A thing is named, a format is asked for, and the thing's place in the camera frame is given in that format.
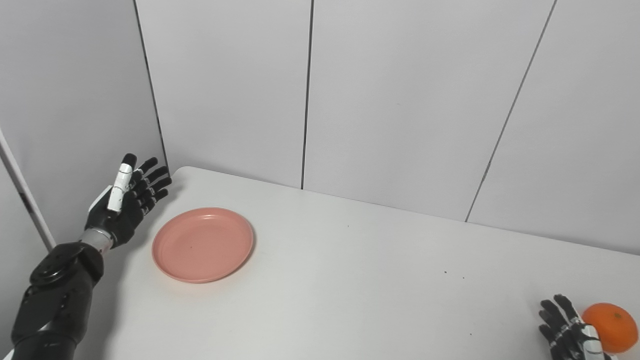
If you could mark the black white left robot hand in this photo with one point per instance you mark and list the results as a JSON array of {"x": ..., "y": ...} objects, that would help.
[{"x": 117, "y": 217}]

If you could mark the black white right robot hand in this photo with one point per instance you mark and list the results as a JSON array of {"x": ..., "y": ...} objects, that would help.
[{"x": 570, "y": 337}]

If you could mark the orange fruit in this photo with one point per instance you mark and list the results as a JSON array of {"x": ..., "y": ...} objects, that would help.
[{"x": 612, "y": 327}]

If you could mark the pink round plate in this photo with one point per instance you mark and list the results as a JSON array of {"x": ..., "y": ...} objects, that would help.
[{"x": 202, "y": 246}]

